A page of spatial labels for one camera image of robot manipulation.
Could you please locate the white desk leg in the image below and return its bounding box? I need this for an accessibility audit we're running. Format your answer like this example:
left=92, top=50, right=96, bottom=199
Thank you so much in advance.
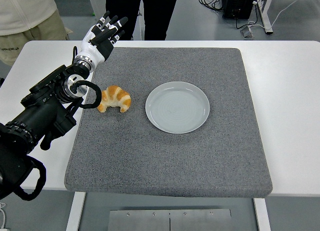
left=255, top=0, right=274, bottom=35

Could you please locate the person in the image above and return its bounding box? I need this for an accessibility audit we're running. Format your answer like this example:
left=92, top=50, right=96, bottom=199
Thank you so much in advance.
left=105, top=0, right=180, bottom=41
left=0, top=0, right=70, bottom=67

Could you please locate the white cabinet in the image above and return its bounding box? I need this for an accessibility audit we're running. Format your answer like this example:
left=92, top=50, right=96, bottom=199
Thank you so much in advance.
left=87, top=0, right=109, bottom=19

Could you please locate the thin white cord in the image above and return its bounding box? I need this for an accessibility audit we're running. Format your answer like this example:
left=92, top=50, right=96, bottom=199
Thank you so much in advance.
left=0, top=202, right=8, bottom=229

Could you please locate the long white cable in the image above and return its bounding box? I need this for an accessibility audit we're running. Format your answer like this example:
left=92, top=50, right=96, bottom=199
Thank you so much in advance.
left=247, top=0, right=306, bottom=32

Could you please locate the white furniture post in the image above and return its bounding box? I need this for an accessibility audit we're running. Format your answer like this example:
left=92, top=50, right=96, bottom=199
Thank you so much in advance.
left=136, top=0, right=146, bottom=41

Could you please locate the grey felt mat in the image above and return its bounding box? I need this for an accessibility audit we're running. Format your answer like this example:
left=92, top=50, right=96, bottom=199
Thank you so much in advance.
left=64, top=46, right=273, bottom=199

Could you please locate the grey metal plate with screws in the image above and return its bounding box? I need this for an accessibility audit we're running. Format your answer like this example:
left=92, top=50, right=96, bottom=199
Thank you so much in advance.
left=109, top=208, right=232, bottom=231

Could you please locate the round grey plate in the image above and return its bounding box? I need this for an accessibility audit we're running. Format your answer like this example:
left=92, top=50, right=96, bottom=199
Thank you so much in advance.
left=145, top=81, right=211, bottom=135

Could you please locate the black computer case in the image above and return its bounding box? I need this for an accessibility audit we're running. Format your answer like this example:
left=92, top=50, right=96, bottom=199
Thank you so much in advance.
left=221, top=0, right=258, bottom=20

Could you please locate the white table leg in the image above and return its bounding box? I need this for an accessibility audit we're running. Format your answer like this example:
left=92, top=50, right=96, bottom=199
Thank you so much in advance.
left=65, top=191, right=86, bottom=231
left=253, top=197, right=272, bottom=231

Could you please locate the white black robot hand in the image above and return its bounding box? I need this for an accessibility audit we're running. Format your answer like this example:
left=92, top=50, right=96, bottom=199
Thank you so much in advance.
left=79, top=10, right=129, bottom=72

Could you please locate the golden croissant bread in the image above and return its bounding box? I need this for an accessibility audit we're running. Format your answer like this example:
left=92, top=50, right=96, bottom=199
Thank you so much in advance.
left=96, top=84, right=132, bottom=114

